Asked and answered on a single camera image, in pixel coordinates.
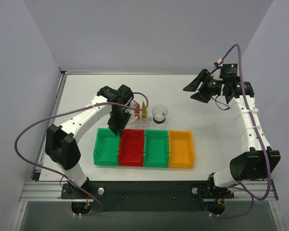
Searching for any purple cable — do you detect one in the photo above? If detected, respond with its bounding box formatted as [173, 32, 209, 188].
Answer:
[14, 92, 150, 216]
[214, 44, 273, 218]

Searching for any aluminium frame rail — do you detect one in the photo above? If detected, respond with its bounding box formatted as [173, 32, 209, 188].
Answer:
[19, 181, 279, 202]

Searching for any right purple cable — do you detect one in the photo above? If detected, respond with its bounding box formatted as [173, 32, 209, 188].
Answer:
[214, 44, 273, 218]

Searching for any clear textured oval tray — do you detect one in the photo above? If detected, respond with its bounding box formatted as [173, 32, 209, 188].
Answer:
[125, 105, 170, 130]

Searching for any left green bin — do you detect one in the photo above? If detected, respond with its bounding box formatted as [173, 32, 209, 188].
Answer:
[93, 128, 120, 166]

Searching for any yellow bin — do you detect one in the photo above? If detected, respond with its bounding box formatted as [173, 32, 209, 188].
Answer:
[168, 130, 195, 169]

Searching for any orange toothpaste tube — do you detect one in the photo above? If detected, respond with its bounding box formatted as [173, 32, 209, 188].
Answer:
[132, 100, 141, 120]

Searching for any clear plastic cup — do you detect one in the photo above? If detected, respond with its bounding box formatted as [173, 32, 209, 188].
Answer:
[152, 105, 168, 124]

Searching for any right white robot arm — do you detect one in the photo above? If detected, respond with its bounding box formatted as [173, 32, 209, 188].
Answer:
[183, 64, 280, 187]

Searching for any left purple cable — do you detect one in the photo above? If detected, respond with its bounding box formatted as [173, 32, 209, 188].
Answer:
[14, 92, 150, 216]

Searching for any green bin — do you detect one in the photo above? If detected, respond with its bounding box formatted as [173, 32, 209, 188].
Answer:
[143, 129, 169, 168]
[93, 128, 120, 166]

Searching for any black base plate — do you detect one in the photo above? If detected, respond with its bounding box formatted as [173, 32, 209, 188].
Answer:
[61, 180, 234, 214]

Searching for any clear textured holder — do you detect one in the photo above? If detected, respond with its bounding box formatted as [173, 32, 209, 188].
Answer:
[128, 107, 153, 129]

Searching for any yellow toothpaste tube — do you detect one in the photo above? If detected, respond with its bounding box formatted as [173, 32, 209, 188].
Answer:
[141, 101, 148, 120]

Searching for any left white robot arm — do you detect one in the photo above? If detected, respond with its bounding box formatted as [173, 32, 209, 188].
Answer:
[45, 85, 133, 198]

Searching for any red bin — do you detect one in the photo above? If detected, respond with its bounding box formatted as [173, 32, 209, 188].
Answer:
[118, 129, 145, 167]

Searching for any right green bin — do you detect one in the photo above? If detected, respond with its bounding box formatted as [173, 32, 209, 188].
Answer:
[143, 129, 169, 168]

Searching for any light blue toothbrush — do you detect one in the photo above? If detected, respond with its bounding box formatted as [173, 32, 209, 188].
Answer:
[148, 115, 153, 122]

